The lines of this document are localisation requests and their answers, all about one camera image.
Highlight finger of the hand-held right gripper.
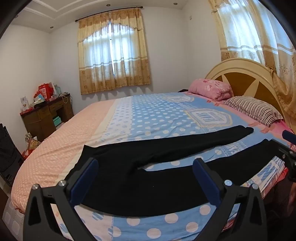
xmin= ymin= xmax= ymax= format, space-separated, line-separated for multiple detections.
xmin=282 ymin=130 xmax=296 ymax=142
xmin=269 ymin=138 xmax=296 ymax=161

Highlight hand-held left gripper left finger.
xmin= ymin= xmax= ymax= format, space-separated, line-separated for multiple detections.
xmin=23 ymin=158 xmax=100 ymax=241

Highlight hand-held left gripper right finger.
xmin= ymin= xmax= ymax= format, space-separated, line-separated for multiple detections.
xmin=193 ymin=158 xmax=269 ymax=241

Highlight black pants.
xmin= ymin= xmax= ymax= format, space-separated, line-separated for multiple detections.
xmin=65 ymin=125 xmax=277 ymax=217

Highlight striped pillow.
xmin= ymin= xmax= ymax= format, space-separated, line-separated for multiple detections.
xmin=222 ymin=96 xmax=284 ymax=127

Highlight red paper bag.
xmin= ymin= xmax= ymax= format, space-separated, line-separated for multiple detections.
xmin=21 ymin=149 xmax=35 ymax=160

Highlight floral gift bag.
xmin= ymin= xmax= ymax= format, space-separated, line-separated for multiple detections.
xmin=25 ymin=133 xmax=42 ymax=151

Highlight cream wooden headboard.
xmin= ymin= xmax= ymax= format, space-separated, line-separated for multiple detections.
xmin=205 ymin=58 xmax=296 ymax=135

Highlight beige floral window curtain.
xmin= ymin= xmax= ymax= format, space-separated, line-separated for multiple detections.
xmin=208 ymin=0 xmax=296 ymax=132
xmin=77 ymin=9 xmax=152 ymax=95

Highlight brown wooden desk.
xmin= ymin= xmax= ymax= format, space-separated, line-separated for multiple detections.
xmin=20 ymin=93 xmax=74 ymax=142

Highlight bed with polka-dot sheet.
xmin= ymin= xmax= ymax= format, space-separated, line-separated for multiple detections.
xmin=10 ymin=92 xmax=294 ymax=241

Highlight black chair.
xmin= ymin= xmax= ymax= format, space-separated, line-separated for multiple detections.
xmin=0 ymin=123 xmax=24 ymax=187

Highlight white patterned mattress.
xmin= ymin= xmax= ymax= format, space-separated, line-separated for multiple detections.
xmin=2 ymin=199 xmax=26 ymax=241

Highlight pink floral pillow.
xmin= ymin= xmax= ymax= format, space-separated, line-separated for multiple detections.
xmin=188 ymin=79 xmax=233 ymax=101

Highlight white printed card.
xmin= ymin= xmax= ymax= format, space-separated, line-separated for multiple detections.
xmin=20 ymin=96 xmax=29 ymax=112

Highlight red gift bag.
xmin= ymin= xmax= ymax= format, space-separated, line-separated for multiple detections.
xmin=38 ymin=82 xmax=55 ymax=101

